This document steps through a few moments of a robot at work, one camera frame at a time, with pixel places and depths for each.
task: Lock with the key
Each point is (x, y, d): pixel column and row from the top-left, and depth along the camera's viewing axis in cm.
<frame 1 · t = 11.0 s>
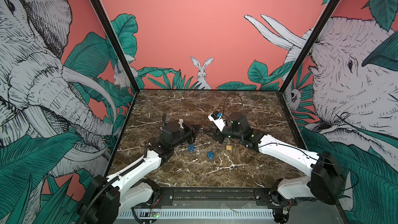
left hand: (204, 123, 74), fingers closed
right hand: (206, 129, 75), fingers open
blue padlock left: (191, 148, 92), on the table
blue padlock middle: (210, 155, 90), on the table
brass padlock: (229, 147, 94), on the table

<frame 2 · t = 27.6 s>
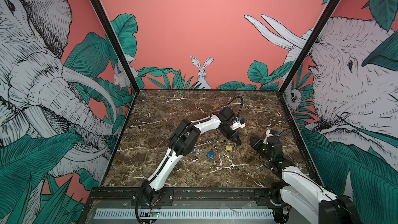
left hand: (240, 140, 90), fingers closed
right hand: (250, 136, 86), fingers open
the named things where they were.

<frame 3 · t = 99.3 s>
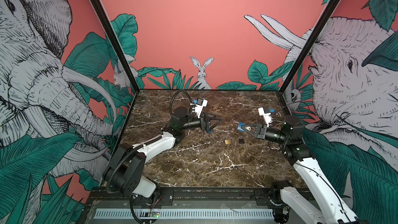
left hand: (219, 118, 72), fingers open
right hand: (243, 129, 65), fingers closed
brass padlock: (227, 141, 96), on the table
small black padlock: (241, 140, 97), on the table
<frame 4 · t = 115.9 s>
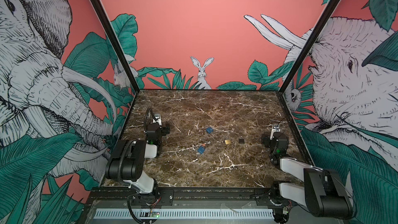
left hand: (158, 118, 93), fingers open
right hand: (273, 132, 90), fingers open
blue padlock left: (209, 129, 100), on the table
